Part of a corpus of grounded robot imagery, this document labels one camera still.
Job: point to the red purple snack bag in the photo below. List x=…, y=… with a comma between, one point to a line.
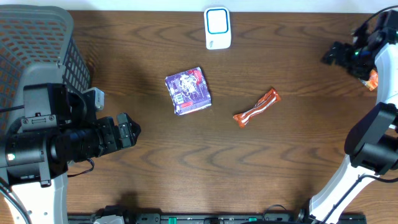
x=189, y=91

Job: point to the orange white snack packet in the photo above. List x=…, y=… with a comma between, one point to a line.
x=372, y=83

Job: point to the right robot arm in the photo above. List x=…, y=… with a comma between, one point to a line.
x=369, y=151

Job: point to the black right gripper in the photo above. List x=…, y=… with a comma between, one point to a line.
x=344, y=50

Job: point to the brown orange snack packet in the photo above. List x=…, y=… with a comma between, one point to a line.
x=262, y=104

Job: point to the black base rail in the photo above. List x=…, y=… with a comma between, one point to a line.
x=117, y=214

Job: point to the grey plastic mesh basket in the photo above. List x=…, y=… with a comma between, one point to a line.
x=37, y=47

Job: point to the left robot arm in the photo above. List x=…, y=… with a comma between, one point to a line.
x=58, y=127

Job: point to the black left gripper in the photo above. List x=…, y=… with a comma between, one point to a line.
x=109, y=133

